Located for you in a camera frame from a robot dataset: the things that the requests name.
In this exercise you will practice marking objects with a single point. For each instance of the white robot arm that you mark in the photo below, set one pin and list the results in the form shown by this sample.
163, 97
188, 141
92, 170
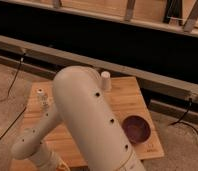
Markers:
79, 103

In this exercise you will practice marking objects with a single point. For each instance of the white paper cup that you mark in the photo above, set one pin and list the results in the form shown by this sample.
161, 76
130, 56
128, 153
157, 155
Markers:
106, 81

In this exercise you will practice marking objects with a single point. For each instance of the dark purple bowl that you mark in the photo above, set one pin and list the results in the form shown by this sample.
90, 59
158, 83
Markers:
136, 128

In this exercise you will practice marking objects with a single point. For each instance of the clear plastic water bottle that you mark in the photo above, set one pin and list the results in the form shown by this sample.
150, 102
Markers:
42, 98

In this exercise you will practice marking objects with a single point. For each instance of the wooden shelf rail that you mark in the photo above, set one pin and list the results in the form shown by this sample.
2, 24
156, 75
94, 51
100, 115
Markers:
132, 12

